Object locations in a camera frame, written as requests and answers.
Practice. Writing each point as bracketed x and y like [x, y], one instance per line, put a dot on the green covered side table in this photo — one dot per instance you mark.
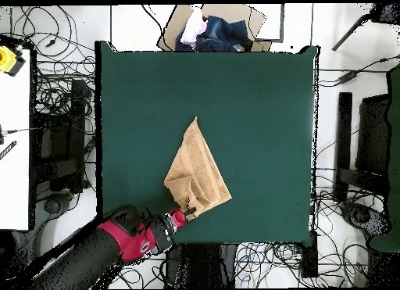
[394, 146]

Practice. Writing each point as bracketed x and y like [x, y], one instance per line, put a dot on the black grey stand foot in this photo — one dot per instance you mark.
[362, 216]
[53, 205]

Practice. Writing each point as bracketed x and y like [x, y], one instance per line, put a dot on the black tripod leg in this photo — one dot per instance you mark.
[387, 13]

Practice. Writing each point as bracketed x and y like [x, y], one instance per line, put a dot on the yellow emergency stop button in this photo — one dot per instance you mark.
[7, 60]

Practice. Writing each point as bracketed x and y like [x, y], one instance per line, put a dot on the black power strip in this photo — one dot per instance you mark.
[309, 258]

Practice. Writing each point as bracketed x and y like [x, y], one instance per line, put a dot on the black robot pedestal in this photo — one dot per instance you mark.
[200, 265]

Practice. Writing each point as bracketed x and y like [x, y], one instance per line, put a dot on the orange terry towel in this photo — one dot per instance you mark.
[197, 171]

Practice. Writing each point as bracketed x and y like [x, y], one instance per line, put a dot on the blue denim jeans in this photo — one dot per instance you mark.
[225, 33]

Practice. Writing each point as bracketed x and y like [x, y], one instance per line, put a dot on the dark green table cloth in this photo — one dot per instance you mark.
[250, 115]

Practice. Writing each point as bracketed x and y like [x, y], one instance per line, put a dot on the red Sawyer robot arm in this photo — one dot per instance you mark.
[125, 237]

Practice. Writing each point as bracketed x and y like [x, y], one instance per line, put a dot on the pink garment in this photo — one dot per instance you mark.
[193, 29]

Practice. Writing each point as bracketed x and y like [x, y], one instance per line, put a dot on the white desk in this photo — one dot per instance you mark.
[14, 183]

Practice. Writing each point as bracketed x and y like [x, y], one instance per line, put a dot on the brown cardboard box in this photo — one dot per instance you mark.
[257, 24]

